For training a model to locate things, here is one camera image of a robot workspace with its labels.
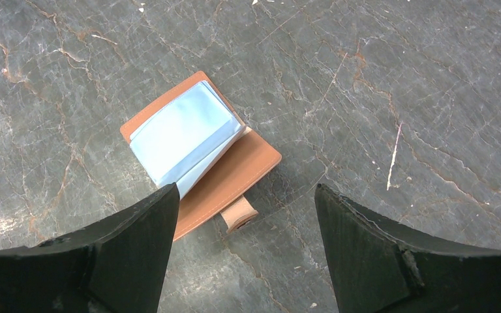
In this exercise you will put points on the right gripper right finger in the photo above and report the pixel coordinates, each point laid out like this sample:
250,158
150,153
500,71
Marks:
377,264

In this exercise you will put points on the blue credit card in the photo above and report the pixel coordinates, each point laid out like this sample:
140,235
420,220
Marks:
179,142

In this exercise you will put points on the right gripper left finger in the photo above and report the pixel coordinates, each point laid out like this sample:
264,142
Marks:
117,264

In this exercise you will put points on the tan leather card holder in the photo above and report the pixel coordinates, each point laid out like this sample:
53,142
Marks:
221,190

